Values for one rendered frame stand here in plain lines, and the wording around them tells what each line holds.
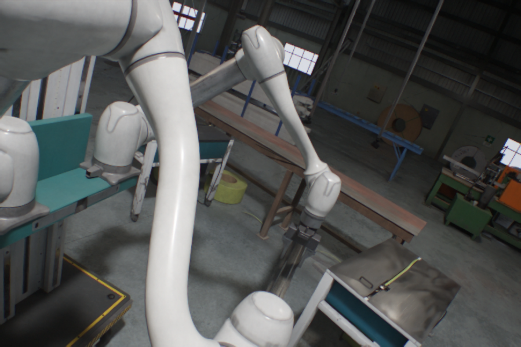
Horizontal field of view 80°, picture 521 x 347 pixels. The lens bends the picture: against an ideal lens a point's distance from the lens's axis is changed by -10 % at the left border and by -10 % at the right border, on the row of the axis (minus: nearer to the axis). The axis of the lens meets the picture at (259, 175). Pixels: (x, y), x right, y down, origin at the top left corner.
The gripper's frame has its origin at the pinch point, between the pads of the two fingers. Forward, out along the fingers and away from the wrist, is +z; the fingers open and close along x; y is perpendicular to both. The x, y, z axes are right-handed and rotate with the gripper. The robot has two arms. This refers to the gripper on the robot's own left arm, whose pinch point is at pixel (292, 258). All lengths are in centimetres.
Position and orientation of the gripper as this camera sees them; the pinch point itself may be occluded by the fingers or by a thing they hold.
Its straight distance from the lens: 143.1
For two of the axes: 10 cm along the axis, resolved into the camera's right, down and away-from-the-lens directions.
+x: -8.9, -4.2, 1.8
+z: -3.4, 8.7, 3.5
